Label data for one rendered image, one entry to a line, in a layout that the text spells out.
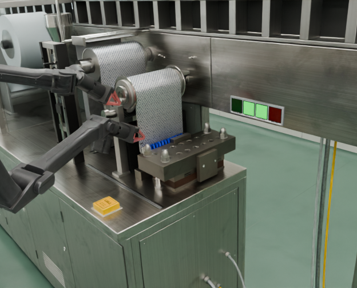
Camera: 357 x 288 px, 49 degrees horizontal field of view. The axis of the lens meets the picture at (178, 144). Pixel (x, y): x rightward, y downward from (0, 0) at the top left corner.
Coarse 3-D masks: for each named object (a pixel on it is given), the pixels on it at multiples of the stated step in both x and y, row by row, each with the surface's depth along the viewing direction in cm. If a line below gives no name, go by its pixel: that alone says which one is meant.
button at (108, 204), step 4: (100, 200) 142; (104, 200) 142; (108, 200) 142; (112, 200) 142; (96, 204) 140; (100, 204) 140; (104, 204) 139; (108, 204) 139; (112, 204) 139; (116, 204) 139; (96, 208) 139; (100, 208) 137; (104, 208) 137; (108, 208) 137; (112, 208) 138; (116, 208) 140; (100, 212) 138; (104, 212) 136; (108, 212) 138
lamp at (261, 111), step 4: (256, 104) 146; (256, 108) 147; (260, 108) 145; (264, 108) 144; (256, 112) 147; (260, 112) 146; (264, 112) 144; (256, 116) 148; (260, 116) 146; (264, 116) 145
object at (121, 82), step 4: (176, 72) 164; (120, 80) 151; (180, 80) 163; (116, 84) 154; (120, 84) 152; (124, 84) 150; (128, 84) 149; (128, 88) 149; (128, 92) 149; (132, 92) 148; (132, 96) 149; (132, 100) 149; (128, 104) 152; (132, 104) 151; (124, 108) 155; (128, 108) 153
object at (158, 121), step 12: (180, 96) 165; (144, 108) 153; (156, 108) 157; (168, 108) 162; (180, 108) 166; (144, 120) 155; (156, 120) 159; (168, 120) 164; (180, 120) 168; (144, 132) 156; (156, 132) 161; (168, 132) 165; (180, 132) 170; (144, 144) 158
